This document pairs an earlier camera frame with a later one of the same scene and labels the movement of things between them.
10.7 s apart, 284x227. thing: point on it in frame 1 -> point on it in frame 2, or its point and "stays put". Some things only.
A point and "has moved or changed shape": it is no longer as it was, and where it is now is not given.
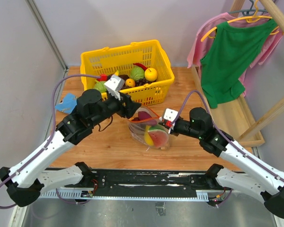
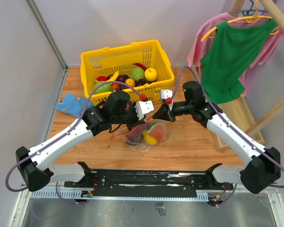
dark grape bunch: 143,82 stays put
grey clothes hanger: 249,12 stays put
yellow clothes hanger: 250,19 stays put
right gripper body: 183,127 -> 181,108
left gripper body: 110,107 -> 130,117
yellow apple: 150,74 stays put
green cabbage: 100,85 stays put
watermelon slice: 159,134 has moved or changed shape
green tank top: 233,48 stays put
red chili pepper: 141,65 stays put
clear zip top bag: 145,128 has moved or changed shape
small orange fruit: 130,82 stays put
